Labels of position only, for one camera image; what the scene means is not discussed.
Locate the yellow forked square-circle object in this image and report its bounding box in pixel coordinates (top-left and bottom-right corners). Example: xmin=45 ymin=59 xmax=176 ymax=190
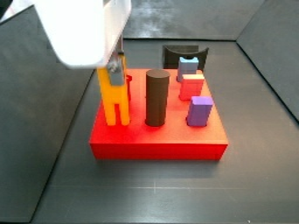
xmin=97 ymin=55 xmax=129 ymax=126

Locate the purple hexagonal peg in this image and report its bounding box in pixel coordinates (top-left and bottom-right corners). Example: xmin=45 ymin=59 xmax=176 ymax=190
xmin=185 ymin=96 xmax=213 ymax=127

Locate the light blue notched peg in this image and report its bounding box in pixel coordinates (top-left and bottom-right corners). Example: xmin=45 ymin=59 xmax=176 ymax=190
xmin=176 ymin=57 xmax=199 ymax=81

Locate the red fixture base block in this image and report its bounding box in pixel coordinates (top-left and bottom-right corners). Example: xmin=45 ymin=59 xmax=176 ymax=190
xmin=89 ymin=69 xmax=228 ymax=160

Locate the black curved cradle stand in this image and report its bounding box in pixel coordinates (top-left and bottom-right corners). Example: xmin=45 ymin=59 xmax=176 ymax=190
xmin=163 ymin=45 xmax=209 ymax=70

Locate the dark brown cylinder peg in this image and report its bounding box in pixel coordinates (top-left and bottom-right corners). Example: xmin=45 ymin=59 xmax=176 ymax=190
xmin=144 ymin=69 xmax=171 ymax=127

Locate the red square peg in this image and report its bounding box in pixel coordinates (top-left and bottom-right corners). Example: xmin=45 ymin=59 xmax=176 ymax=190
xmin=179 ymin=73 xmax=204 ymax=101

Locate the red star peg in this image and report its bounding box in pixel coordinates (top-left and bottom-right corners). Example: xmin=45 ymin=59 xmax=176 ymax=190
xmin=125 ymin=75 xmax=132 ymax=101

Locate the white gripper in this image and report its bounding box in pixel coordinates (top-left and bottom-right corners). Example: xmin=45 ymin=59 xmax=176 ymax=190
xmin=32 ymin=0 xmax=132 ymax=86

